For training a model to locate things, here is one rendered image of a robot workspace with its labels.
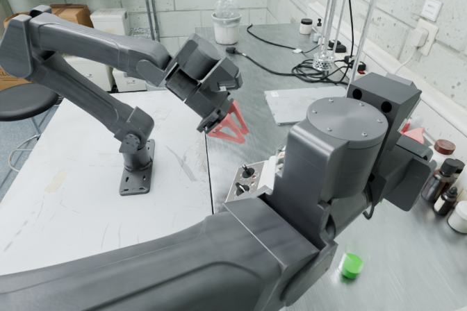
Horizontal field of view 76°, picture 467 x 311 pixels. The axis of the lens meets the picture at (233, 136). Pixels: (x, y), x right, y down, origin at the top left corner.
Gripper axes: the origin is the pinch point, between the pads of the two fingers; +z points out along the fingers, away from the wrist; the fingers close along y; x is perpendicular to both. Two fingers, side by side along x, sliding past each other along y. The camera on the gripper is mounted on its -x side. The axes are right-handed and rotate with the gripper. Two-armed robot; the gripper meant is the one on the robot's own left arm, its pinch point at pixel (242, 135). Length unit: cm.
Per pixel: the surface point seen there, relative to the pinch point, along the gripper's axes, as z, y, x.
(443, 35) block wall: 29, 44, -39
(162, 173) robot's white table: -6.6, -3.5, 22.9
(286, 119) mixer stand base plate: 14.0, 27.2, 4.4
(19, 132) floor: -88, 90, 208
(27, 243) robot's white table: -20.3, -28.7, 34.4
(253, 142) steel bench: 8.6, 14.4, 10.2
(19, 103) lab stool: -72, 47, 111
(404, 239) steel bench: 36.4, -8.6, -12.9
